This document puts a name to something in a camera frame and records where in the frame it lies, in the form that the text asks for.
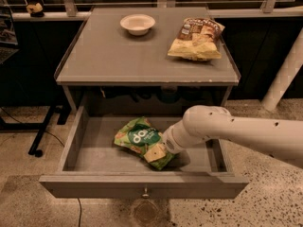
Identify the black floor cable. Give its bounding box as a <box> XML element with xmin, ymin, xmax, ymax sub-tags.
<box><xmin>0</xmin><ymin>107</ymin><xmax>83</xmax><ymax>227</ymax></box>

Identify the white bowl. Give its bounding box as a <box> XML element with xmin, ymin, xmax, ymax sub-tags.
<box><xmin>120</xmin><ymin>14</ymin><xmax>155</xmax><ymax>36</ymax></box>

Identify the grey open drawer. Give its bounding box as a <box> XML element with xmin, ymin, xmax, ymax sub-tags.
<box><xmin>39</xmin><ymin>93</ymin><xmax>248</xmax><ymax>199</ymax></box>

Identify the green rice chip bag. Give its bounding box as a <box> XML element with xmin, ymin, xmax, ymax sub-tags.
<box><xmin>114</xmin><ymin>116</ymin><xmax>174</xmax><ymax>170</ymax></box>

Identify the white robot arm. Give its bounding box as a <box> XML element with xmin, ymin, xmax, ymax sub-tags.
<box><xmin>144</xmin><ymin>105</ymin><xmax>303</xmax><ymax>168</ymax></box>

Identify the brown yellow chip bag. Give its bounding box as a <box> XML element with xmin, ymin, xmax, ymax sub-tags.
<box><xmin>168</xmin><ymin>18</ymin><xmax>224</xmax><ymax>61</ymax></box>

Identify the black desk leg frame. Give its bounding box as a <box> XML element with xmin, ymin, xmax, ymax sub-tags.
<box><xmin>0</xmin><ymin>105</ymin><xmax>71</xmax><ymax>157</ymax></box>

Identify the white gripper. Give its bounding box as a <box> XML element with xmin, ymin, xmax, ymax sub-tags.
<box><xmin>144</xmin><ymin>119</ymin><xmax>211</xmax><ymax>163</ymax></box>

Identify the small yellow black object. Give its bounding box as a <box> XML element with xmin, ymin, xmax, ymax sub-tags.
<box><xmin>27</xmin><ymin>2</ymin><xmax>45</xmax><ymax>17</ymax></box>

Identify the grey cabinet counter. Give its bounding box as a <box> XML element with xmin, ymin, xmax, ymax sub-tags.
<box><xmin>55</xmin><ymin>7</ymin><xmax>240</xmax><ymax>107</ymax></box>

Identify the metal drawer knob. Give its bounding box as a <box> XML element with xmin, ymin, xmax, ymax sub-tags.
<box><xmin>141</xmin><ymin>187</ymin><xmax>150</xmax><ymax>199</ymax></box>

